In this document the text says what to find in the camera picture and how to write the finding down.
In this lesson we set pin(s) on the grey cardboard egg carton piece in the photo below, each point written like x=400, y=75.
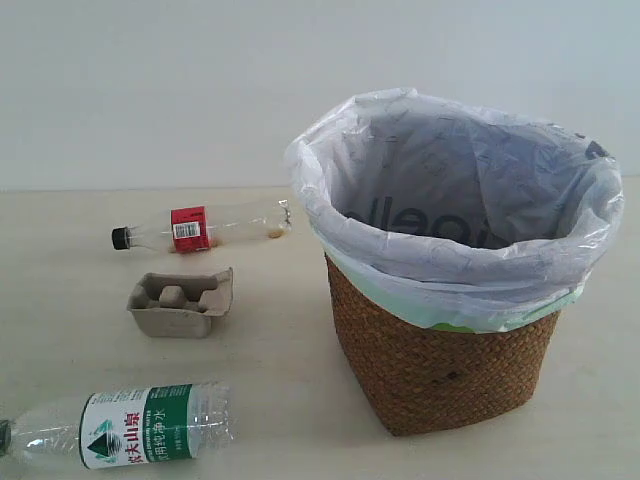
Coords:
x=181, y=306

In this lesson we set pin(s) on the green label water bottle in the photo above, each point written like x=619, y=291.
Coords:
x=121, y=428

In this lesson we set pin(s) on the brown woven wicker basket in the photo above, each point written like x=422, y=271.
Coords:
x=420, y=380

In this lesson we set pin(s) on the white plastic bin liner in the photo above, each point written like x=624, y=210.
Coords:
x=450, y=215

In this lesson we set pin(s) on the red label clear bottle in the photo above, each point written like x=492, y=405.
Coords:
x=203, y=227

